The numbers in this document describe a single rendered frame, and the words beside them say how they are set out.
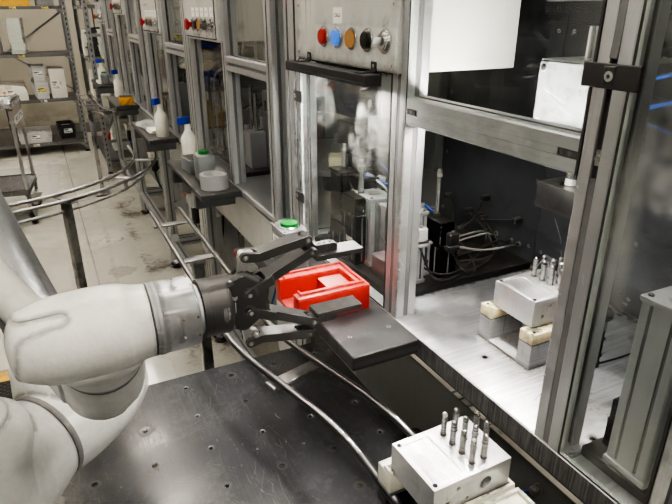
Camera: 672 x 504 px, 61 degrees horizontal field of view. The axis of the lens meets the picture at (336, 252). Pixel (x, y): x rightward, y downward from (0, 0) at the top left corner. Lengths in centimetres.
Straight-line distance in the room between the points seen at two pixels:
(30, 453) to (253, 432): 45
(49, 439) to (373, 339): 55
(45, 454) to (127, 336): 34
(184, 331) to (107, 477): 55
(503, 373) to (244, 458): 51
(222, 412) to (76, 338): 65
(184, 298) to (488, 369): 54
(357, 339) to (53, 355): 56
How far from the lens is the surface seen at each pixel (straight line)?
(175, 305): 70
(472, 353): 105
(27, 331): 70
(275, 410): 128
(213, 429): 125
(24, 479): 96
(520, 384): 100
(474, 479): 80
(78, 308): 69
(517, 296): 102
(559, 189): 100
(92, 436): 104
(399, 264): 109
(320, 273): 120
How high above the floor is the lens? 147
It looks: 23 degrees down
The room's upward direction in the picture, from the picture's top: straight up
